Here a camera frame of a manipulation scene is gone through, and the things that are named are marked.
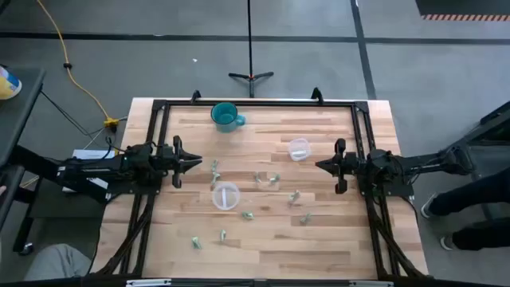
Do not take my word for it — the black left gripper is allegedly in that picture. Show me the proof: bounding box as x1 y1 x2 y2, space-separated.
160 135 203 190

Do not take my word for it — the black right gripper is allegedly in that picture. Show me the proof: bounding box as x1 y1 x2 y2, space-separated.
315 138 362 195

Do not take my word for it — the small square clear plastic cup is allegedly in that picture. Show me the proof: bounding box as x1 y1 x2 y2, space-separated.
287 137 312 163

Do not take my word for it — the round clear plastic container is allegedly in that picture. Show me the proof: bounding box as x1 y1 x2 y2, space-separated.
211 181 241 211

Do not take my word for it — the teal mug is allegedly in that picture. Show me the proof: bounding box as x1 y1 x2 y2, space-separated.
210 101 247 134

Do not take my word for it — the white paper sheet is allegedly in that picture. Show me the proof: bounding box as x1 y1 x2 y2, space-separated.
62 147 117 193

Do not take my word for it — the black tripod stand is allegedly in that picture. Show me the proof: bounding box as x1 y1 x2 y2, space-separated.
228 0 275 99

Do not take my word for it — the white label strip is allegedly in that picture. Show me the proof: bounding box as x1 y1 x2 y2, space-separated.
126 278 172 287

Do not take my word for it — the person's leg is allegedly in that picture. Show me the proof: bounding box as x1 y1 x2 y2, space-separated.
432 166 510 217
452 222 510 252

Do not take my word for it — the black metal cart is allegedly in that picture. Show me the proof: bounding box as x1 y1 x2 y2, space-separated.
437 101 510 224

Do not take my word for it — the person's knee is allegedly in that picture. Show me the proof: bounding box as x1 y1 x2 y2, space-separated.
23 243 92 282

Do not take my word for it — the black side cart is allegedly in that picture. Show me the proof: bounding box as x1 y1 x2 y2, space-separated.
0 65 112 256

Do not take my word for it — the yellow and blue bag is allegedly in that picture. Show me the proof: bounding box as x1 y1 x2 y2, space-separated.
0 65 23 100

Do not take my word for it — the black mat with hazard stripes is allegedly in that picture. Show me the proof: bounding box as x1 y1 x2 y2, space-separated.
414 0 510 22

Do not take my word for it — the black aluminium table frame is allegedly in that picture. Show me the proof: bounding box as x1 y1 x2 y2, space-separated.
91 97 430 280

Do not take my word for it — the black floor cable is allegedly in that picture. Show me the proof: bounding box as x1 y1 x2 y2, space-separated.
39 90 120 151

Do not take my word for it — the yellow extension cable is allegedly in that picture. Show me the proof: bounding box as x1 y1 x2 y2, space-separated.
36 0 120 129

